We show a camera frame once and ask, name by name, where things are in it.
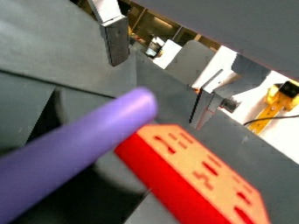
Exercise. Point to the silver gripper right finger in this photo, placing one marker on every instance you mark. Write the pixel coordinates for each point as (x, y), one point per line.
(237, 77)

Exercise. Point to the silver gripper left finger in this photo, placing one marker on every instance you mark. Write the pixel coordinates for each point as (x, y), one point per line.
(114, 29)

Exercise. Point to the purple cylinder peg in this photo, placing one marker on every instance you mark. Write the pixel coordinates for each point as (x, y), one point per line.
(70, 151)

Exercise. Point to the yellow clamp fixture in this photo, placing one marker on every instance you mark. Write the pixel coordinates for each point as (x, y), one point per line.
(282, 97)

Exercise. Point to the red shape-sorter block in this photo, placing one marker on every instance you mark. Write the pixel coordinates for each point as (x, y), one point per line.
(202, 191)

